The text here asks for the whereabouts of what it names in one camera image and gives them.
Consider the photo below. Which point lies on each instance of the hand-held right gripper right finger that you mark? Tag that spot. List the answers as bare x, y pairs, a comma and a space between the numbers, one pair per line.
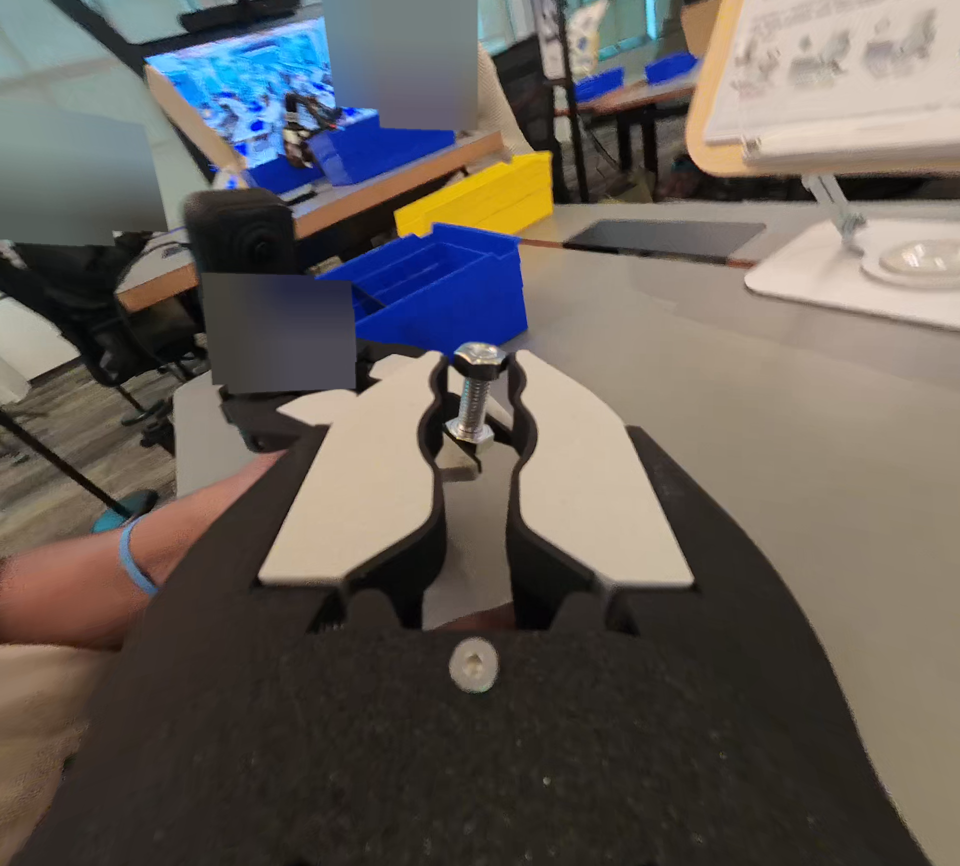
600, 491

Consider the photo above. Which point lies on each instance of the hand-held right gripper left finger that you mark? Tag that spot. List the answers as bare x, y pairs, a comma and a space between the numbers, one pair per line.
352, 491

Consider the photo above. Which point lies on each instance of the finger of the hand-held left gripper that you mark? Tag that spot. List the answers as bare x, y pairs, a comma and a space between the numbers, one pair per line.
394, 369
322, 407

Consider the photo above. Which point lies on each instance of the silver hex bolt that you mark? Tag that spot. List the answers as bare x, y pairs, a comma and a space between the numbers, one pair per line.
480, 356

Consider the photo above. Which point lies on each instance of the person's left forearm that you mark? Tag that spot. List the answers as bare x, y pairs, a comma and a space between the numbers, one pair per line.
67, 596

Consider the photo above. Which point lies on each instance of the person's left hand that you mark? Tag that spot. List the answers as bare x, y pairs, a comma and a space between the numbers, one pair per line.
202, 521

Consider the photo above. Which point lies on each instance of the blue divided plastic bin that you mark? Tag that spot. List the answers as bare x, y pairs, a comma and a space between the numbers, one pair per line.
465, 303

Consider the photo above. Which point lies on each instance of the dark gadget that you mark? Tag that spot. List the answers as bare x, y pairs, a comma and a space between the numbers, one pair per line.
296, 138

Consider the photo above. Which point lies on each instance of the wooden document stand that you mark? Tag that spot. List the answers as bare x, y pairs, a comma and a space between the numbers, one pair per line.
195, 121

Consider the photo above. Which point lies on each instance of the flat screen monitor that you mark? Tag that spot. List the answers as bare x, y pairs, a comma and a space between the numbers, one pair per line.
240, 78

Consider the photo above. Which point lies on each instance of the yellow plastic bin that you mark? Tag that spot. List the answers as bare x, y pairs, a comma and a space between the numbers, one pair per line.
487, 202

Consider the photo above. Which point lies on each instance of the black video bar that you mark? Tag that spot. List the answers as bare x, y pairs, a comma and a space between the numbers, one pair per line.
240, 11

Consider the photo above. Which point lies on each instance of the blue wristband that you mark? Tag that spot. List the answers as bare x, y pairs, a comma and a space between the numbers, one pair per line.
126, 558

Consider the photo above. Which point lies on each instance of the black desk mat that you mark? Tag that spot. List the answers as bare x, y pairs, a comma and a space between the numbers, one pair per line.
660, 240

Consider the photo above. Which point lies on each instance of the instruction board on white stand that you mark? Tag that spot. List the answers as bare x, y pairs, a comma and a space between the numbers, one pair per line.
825, 281

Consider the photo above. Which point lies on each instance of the printed instruction sheet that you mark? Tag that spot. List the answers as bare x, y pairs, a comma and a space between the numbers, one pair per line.
840, 18

